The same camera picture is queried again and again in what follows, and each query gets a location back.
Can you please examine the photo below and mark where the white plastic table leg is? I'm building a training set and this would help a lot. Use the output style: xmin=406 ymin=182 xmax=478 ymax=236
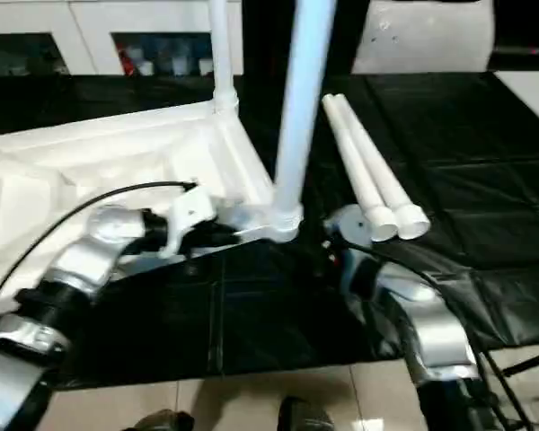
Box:
xmin=322 ymin=93 xmax=400 ymax=242
xmin=331 ymin=92 xmax=431 ymax=241
xmin=271 ymin=0 xmax=339 ymax=244
xmin=208 ymin=0 xmax=241 ymax=119

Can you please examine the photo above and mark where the white plastic table top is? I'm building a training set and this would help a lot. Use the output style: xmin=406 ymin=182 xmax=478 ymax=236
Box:
xmin=0 ymin=99 xmax=303 ymax=312

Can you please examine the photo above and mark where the black work mat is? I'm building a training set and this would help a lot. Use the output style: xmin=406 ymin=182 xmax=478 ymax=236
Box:
xmin=0 ymin=71 xmax=539 ymax=391

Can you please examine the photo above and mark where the dark right robot foot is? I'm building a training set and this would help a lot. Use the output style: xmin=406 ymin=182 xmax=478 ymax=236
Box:
xmin=278 ymin=394 xmax=334 ymax=431

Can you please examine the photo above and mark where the black cabinet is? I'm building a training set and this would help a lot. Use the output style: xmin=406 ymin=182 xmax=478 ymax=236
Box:
xmin=240 ymin=0 xmax=370 ymax=76

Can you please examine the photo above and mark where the black tripod stand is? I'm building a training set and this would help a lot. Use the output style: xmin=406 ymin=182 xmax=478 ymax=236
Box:
xmin=500 ymin=347 xmax=539 ymax=379

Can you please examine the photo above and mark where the white cabinet with glass doors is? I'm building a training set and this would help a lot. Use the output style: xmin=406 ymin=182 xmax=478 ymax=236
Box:
xmin=0 ymin=0 xmax=244 ymax=77

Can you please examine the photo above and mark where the white flat panel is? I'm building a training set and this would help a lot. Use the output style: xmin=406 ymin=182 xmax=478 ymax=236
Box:
xmin=496 ymin=71 xmax=539 ymax=132

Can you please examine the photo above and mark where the black bar with red mark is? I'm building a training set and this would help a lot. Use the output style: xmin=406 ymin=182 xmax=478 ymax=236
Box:
xmin=489 ymin=47 xmax=539 ymax=60

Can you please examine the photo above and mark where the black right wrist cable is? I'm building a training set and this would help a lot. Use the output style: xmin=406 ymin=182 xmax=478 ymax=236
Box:
xmin=340 ymin=242 xmax=535 ymax=431

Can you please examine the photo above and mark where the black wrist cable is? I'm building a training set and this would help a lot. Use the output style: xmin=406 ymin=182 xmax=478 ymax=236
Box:
xmin=340 ymin=242 xmax=535 ymax=431
xmin=0 ymin=180 xmax=199 ymax=315

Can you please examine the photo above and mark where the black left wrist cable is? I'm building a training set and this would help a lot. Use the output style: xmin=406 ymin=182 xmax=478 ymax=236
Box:
xmin=0 ymin=180 xmax=199 ymax=315

